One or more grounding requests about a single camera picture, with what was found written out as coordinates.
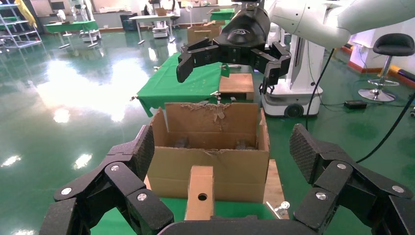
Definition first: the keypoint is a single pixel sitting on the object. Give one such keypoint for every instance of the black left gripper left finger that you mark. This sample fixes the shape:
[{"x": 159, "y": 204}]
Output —
[{"x": 123, "y": 181}]

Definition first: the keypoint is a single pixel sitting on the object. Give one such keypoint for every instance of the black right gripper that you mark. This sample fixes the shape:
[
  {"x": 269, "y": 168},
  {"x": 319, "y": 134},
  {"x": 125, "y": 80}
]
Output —
[{"x": 241, "y": 30}]

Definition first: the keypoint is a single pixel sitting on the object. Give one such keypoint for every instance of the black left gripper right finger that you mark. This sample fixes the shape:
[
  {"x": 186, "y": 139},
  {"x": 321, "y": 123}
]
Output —
[{"x": 327, "y": 181}]

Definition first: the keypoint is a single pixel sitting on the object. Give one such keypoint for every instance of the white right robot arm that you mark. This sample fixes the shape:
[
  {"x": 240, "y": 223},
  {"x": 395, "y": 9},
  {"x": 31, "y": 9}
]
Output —
[{"x": 324, "y": 19}]

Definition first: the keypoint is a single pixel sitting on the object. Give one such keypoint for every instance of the brown cardboard box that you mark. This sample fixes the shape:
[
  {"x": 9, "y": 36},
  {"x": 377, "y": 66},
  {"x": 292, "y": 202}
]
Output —
[{"x": 202, "y": 34}]

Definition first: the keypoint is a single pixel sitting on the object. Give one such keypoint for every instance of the large open cardboard carton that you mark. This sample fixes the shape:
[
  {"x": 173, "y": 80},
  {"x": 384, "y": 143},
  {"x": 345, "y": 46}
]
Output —
[{"x": 240, "y": 175}]

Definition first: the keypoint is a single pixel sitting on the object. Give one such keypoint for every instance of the brown wooden board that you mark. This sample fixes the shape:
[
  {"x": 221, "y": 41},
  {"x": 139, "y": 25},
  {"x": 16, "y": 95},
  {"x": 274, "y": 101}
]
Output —
[{"x": 236, "y": 84}]

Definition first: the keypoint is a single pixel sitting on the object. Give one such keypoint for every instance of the green covered table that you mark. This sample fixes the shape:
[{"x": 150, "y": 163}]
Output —
[
  {"x": 71, "y": 26},
  {"x": 222, "y": 14}
]

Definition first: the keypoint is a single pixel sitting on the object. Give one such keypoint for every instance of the green tablecloth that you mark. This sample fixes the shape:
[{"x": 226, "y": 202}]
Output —
[
  {"x": 240, "y": 210},
  {"x": 181, "y": 84}
]

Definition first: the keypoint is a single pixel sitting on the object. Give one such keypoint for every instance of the white wheeled robot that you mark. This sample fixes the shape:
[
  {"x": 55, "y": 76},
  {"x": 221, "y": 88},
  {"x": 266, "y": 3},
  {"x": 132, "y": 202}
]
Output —
[{"x": 301, "y": 77}]

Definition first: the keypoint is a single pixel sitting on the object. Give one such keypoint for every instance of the black power adapter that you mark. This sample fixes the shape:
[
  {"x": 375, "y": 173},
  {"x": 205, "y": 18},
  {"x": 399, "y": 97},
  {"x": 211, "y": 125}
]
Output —
[{"x": 355, "y": 104}]

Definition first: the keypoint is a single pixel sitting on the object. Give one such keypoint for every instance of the white table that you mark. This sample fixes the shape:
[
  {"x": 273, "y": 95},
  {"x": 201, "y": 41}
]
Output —
[{"x": 152, "y": 18}]

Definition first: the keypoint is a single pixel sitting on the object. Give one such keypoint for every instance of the black cabinet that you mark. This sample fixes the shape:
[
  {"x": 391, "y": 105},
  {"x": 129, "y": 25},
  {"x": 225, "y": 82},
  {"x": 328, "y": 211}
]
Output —
[{"x": 128, "y": 22}]

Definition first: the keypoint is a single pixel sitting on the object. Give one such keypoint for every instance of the black bar stool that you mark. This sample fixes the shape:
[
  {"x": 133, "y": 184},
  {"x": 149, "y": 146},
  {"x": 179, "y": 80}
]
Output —
[{"x": 394, "y": 43}]

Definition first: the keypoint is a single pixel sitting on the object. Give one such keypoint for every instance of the metal storage shelf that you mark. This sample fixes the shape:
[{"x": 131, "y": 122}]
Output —
[{"x": 13, "y": 22}]

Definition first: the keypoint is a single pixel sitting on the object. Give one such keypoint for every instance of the yellow hanging cloth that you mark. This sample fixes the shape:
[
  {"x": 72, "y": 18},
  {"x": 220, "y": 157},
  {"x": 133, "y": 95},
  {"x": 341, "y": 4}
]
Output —
[{"x": 26, "y": 11}]

